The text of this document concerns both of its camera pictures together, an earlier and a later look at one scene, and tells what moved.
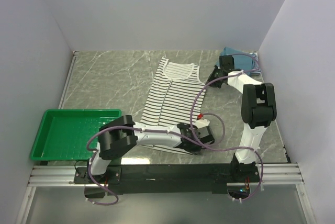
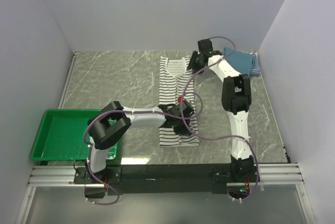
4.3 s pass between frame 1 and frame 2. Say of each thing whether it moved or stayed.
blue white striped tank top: stayed
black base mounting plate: stayed
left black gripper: moved
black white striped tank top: moved
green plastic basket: stayed
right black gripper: moved
